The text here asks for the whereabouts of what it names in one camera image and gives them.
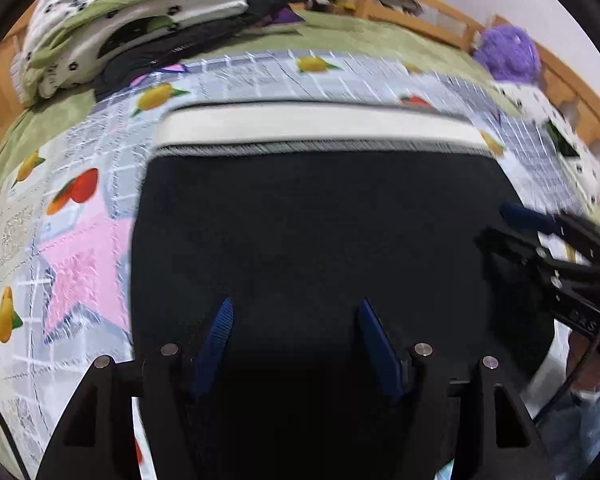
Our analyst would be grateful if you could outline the purple plush toy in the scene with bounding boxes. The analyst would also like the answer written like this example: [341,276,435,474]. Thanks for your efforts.
[472,25,541,84]

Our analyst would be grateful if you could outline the person's right hand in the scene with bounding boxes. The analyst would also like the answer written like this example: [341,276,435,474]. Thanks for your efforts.
[566,332,600,403]

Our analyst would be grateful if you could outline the green fleece blanket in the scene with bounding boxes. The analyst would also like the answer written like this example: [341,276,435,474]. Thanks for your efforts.
[0,6,512,480]

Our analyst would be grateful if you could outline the black cable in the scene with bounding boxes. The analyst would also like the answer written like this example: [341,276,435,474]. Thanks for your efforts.
[532,284,600,424]

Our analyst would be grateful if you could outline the white dotted pillow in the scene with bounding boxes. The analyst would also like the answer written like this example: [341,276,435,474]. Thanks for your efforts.
[492,81,600,207]

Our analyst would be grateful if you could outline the black clothes pile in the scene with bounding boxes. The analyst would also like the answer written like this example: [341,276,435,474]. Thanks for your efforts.
[93,0,306,101]

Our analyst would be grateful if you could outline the fruit print bed sheet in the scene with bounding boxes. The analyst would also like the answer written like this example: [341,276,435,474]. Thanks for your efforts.
[0,50,600,474]

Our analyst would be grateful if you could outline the folded white green quilt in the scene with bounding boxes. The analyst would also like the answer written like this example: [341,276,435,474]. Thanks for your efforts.
[11,0,251,106]

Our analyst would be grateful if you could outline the black pants with white stripe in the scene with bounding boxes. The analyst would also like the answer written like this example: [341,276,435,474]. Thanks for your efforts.
[130,102,556,480]

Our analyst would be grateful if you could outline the wooden bed frame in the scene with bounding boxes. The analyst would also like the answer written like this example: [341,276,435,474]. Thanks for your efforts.
[0,0,600,201]

